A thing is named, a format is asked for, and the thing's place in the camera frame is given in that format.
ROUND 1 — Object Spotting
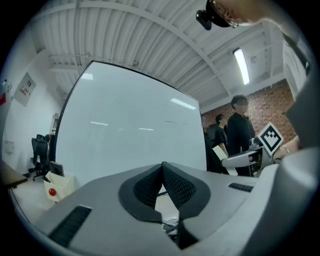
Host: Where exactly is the black office chair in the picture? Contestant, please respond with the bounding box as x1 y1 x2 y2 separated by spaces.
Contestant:
28 134 51 182

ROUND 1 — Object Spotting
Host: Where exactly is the long ceiling tube light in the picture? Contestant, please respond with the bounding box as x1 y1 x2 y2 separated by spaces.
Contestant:
232 47 251 86

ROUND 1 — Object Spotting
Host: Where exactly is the grey wall panel box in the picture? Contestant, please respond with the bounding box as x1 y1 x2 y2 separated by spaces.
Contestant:
13 72 37 108

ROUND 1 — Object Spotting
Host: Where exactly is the black head-mounted camera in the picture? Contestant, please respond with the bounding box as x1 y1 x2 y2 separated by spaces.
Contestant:
195 9 214 31

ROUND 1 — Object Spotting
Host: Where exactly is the white wall socket plate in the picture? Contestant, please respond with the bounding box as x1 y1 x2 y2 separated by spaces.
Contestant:
3 140 15 155

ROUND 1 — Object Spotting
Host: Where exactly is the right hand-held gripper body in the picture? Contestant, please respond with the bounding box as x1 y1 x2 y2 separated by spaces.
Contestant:
220 121 285 169

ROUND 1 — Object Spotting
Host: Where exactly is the person's grey shirt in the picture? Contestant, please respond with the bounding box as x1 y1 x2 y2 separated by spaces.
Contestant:
281 18 320 154

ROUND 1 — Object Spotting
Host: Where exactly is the black flat device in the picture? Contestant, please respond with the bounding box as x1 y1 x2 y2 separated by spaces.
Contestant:
48 160 65 179

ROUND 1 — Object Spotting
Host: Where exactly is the brown wooden desk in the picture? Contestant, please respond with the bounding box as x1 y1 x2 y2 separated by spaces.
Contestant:
0 159 29 189

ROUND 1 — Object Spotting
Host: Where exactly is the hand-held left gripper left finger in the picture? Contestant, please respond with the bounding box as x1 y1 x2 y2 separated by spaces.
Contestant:
118 161 164 224

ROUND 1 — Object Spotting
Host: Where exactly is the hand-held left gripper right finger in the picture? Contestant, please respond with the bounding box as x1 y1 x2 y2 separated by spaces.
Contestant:
161 161 211 251

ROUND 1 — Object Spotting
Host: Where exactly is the person's right forearm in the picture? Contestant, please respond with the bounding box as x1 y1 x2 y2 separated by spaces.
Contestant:
273 135 302 161

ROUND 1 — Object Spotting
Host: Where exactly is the white holder with red button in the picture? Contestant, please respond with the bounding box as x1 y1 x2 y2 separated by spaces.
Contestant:
43 169 76 204

